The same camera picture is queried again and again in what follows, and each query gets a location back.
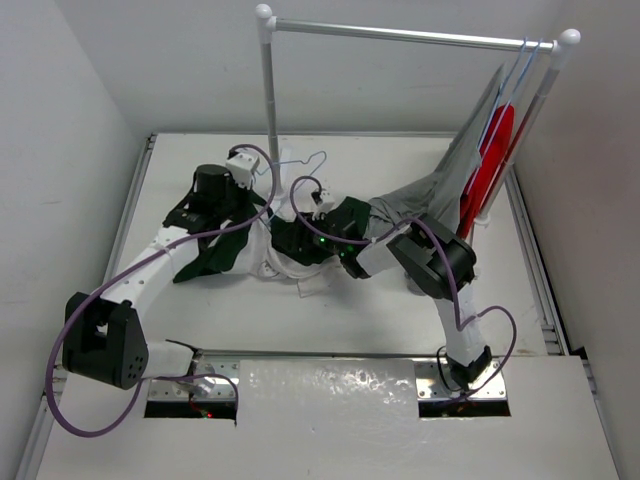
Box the white metal clothes rack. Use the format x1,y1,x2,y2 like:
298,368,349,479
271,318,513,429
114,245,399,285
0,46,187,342
254,4,581,225

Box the light blue hanger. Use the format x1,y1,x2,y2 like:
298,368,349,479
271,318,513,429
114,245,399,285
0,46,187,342
268,147,328,221

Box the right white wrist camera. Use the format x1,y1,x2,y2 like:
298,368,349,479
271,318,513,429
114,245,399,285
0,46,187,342
311,188,336,220

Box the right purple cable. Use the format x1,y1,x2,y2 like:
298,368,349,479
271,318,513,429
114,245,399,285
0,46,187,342
289,175,517,404

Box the green and white t shirt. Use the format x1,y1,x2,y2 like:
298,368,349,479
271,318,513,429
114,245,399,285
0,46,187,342
173,192,370,298

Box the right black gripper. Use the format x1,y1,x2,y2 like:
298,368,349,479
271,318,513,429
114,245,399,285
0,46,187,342
276,210,346,256

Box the purple cable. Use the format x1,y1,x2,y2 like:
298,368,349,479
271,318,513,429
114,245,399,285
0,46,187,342
44,143,277,439
289,175,517,404

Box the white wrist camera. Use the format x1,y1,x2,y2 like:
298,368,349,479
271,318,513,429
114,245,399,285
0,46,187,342
225,150,260,190
311,188,336,220

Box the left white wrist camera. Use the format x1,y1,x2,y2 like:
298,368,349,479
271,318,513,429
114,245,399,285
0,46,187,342
225,150,260,190

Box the grey t shirt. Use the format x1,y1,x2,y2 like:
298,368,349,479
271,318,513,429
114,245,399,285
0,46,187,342
364,66,505,239

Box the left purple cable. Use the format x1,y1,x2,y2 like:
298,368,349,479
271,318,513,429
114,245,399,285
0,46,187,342
44,143,277,439

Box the red t shirt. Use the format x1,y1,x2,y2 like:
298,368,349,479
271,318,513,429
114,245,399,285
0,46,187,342
456,105,515,238

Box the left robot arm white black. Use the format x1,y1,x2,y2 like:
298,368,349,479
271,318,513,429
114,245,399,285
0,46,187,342
62,153,258,390

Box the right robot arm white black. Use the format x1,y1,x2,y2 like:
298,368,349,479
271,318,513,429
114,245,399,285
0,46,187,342
272,197,491,390

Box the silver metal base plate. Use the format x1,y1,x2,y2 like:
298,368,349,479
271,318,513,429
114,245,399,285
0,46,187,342
147,354,507,408

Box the blue hanger with red shirt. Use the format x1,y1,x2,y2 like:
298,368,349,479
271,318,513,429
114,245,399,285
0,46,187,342
477,38,543,159

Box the blue hanger with grey shirt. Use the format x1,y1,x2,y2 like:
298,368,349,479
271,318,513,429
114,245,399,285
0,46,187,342
473,38,539,172

